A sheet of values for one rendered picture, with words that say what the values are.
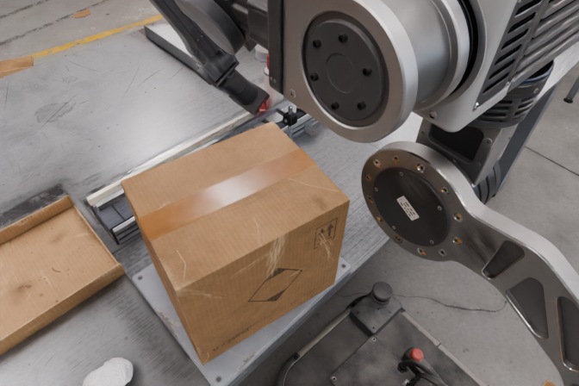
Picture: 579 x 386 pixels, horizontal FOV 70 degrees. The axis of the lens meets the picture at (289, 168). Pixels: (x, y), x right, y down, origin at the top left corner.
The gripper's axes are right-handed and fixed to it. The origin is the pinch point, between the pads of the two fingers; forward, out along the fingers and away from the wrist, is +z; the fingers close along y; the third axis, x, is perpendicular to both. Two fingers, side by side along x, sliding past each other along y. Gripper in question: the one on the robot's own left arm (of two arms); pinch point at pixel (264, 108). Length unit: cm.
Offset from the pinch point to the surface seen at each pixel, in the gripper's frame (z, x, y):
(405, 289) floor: 98, 25, -44
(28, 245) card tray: -31, 57, 8
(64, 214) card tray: -25, 50, 11
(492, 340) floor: 102, 19, -81
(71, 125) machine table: -15, 38, 43
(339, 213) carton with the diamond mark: -28, 9, -46
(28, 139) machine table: -22, 47, 46
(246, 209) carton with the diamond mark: -37, 17, -37
